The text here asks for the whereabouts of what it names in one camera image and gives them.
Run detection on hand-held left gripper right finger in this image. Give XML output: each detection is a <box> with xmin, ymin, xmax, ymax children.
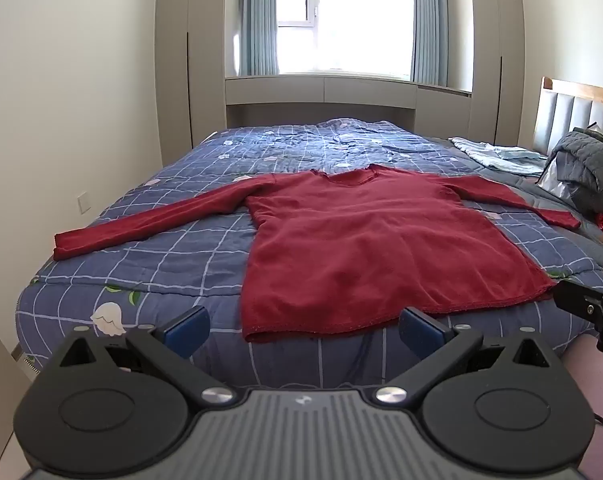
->
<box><xmin>372</xmin><ymin>306</ymin><xmax>555</xmax><ymax>408</ymax></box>

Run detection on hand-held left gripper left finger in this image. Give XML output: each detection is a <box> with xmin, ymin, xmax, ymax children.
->
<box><xmin>56</xmin><ymin>305</ymin><xmax>237</xmax><ymax>411</ymax></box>

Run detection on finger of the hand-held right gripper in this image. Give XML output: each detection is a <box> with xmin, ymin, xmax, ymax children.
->
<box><xmin>553</xmin><ymin>279</ymin><xmax>603</xmax><ymax>332</ymax></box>

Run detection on red knit sweater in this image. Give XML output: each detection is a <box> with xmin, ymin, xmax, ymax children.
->
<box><xmin>52</xmin><ymin>162</ymin><xmax>582</xmax><ymax>345</ymax></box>

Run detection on grey quilted mattress pad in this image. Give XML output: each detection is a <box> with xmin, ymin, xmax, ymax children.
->
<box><xmin>426</xmin><ymin>135</ymin><xmax>603</xmax><ymax>281</ymax></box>

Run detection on blue checked quilt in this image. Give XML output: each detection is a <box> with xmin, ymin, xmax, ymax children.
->
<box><xmin>14</xmin><ymin>118</ymin><xmax>603</xmax><ymax>391</ymax></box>

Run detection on silver foil bag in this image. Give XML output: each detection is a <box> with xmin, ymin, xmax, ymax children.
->
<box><xmin>536</xmin><ymin>160</ymin><xmax>582</xmax><ymax>201</ymax></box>

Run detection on grey padded jacket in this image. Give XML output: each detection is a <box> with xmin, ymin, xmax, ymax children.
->
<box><xmin>549</xmin><ymin>127</ymin><xmax>603</xmax><ymax>221</ymax></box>

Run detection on light blue cloth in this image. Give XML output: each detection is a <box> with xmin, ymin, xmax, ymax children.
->
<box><xmin>449</xmin><ymin>136</ymin><xmax>549</xmax><ymax>177</ymax></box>

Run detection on padded bed headboard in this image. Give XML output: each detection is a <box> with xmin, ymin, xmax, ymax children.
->
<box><xmin>531</xmin><ymin>76</ymin><xmax>603</xmax><ymax>156</ymax></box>

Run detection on beige window cabinet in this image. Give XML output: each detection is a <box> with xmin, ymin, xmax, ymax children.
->
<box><xmin>224</xmin><ymin>74</ymin><xmax>473</xmax><ymax>136</ymax></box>

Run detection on beige wardrobe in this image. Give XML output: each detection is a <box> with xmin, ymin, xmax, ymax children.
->
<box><xmin>154</xmin><ymin>0</ymin><xmax>228</xmax><ymax>166</ymax></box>
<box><xmin>469</xmin><ymin>0</ymin><xmax>527</xmax><ymax>148</ymax></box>

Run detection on blue-grey curtain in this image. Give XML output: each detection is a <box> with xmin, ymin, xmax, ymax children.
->
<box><xmin>238</xmin><ymin>0</ymin><xmax>282</xmax><ymax>77</ymax></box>
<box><xmin>410</xmin><ymin>0</ymin><xmax>449</xmax><ymax>86</ymax></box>

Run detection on window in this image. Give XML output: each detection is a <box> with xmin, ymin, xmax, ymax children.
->
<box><xmin>276</xmin><ymin>0</ymin><xmax>415</xmax><ymax>78</ymax></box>

